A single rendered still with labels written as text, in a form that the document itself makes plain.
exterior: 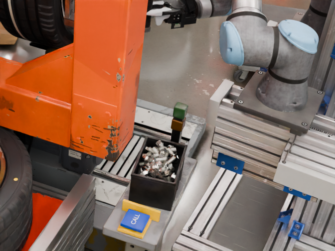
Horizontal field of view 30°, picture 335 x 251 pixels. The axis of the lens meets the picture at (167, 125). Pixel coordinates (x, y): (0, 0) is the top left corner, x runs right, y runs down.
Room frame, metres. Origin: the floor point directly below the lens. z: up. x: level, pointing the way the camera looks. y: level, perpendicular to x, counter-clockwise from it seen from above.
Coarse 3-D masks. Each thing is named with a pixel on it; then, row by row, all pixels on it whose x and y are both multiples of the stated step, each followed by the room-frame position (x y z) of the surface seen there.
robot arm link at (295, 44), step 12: (288, 24) 1.57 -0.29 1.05; (300, 24) 1.59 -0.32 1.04; (276, 36) 1.53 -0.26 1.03; (288, 36) 1.52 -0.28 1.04; (300, 36) 1.52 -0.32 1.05; (312, 36) 1.54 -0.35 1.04; (276, 48) 1.50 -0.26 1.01; (288, 48) 1.51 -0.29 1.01; (300, 48) 1.50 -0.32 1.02; (312, 48) 1.52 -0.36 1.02; (276, 60) 1.50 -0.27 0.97; (288, 60) 1.50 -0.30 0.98; (300, 60) 1.51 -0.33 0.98; (312, 60) 1.53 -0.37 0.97; (276, 72) 1.52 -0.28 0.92; (288, 72) 1.51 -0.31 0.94; (300, 72) 1.51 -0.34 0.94
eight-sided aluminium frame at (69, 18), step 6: (66, 0) 1.94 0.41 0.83; (72, 0) 1.97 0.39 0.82; (66, 6) 1.94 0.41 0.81; (72, 6) 1.96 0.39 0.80; (66, 12) 1.94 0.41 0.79; (72, 12) 1.97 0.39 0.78; (66, 18) 1.94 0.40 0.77; (72, 18) 1.94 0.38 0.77; (66, 24) 1.94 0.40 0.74; (72, 24) 1.94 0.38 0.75; (72, 30) 1.97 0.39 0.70
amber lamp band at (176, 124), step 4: (172, 120) 1.66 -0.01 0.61; (176, 120) 1.66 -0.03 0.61; (184, 120) 1.67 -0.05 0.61; (172, 124) 1.65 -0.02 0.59; (176, 124) 1.65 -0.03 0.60; (180, 124) 1.65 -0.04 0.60; (184, 124) 1.67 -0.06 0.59; (172, 128) 1.65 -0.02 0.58; (176, 128) 1.65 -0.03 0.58; (180, 128) 1.65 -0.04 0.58
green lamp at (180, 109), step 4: (176, 104) 1.68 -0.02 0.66; (180, 104) 1.68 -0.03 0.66; (184, 104) 1.68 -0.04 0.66; (176, 108) 1.65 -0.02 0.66; (180, 108) 1.66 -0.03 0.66; (184, 108) 1.66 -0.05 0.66; (176, 112) 1.65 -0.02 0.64; (180, 112) 1.65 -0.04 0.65; (184, 112) 1.65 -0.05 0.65; (176, 116) 1.65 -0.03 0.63; (180, 116) 1.65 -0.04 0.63; (184, 116) 1.65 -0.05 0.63
